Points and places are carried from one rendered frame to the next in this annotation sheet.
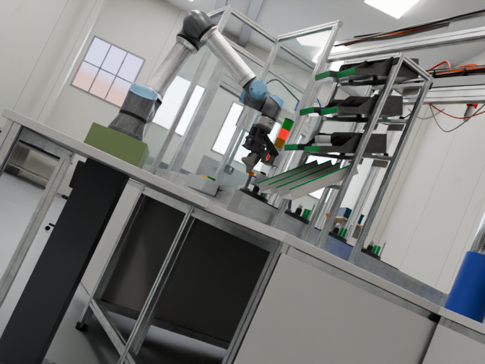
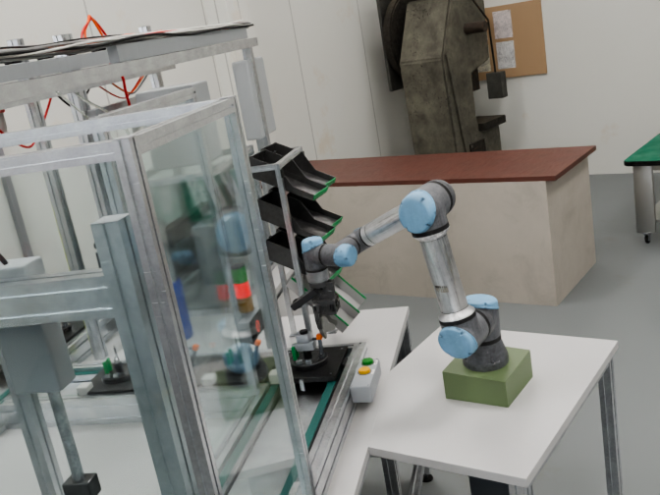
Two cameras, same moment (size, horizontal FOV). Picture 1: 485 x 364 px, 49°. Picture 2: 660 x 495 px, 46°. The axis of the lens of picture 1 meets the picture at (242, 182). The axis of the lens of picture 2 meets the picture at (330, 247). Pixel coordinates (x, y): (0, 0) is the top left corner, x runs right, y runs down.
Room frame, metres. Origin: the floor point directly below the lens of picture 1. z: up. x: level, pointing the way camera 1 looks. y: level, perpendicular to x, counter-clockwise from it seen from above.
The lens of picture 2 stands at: (4.18, 1.75, 2.11)
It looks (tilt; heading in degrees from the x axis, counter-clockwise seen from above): 16 degrees down; 222
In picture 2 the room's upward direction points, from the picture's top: 10 degrees counter-clockwise
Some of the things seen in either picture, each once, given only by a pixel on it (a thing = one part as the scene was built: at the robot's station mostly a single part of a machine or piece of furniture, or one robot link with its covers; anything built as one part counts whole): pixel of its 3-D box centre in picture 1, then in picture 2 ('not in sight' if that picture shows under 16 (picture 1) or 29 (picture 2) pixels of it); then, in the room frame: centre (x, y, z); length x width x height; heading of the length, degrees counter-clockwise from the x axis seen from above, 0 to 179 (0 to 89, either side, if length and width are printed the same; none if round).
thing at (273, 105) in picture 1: (272, 107); (314, 253); (2.32, 0.01, 1.37); 0.09 x 0.08 x 0.11; 95
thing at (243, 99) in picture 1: (252, 97); (341, 253); (2.29, 0.11, 1.37); 0.11 x 0.11 x 0.08; 5
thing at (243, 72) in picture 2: not in sight; (266, 160); (1.09, -1.37, 1.42); 0.30 x 0.09 x 1.13; 27
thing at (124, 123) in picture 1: (128, 126); (484, 347); (2.13, 0.51, 1.01); 0.15 x 0.15 x 0.10
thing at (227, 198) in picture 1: (195, 188); (338, 412); (2.53, 0.19, 0.91); 0.89 x 0.06 x 0.11; 27
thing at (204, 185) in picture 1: (201, 184); (365, 379); (2.34, 0.16, 0.93); 0.21 x 0.07 x 0.06; 27
